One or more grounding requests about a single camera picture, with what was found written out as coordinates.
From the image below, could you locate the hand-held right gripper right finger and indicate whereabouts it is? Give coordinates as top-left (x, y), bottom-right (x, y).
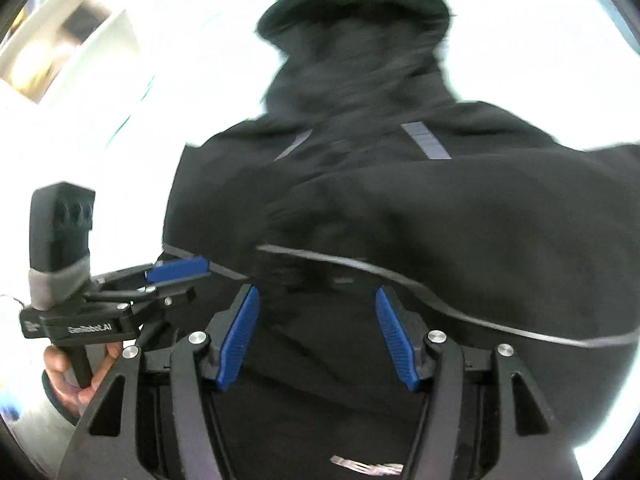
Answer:
top-left (375, 286), bottom-right (586, 480)

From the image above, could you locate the black jacket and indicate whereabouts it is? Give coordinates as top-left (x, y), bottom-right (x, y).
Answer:
top-left (161, 0), bottom-right (640, 480)

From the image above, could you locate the person's left hand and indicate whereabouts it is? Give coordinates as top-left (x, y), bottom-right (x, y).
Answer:
top-left (42, 342), bottom-right (123, 418)

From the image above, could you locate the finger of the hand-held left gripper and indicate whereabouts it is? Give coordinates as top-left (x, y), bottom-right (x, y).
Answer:
top-left (90, 256), bottom-right (210, 291)
top-left (85, 285), bottom-right (196, 309)

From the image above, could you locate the white bookshelf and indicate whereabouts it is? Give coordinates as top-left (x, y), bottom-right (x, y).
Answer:
top-left (0, 0), bottom-right (142, 107)

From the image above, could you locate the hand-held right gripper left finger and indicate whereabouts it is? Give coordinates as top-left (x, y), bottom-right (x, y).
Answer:
top-left (60, 284), bottom-right (261, 480)

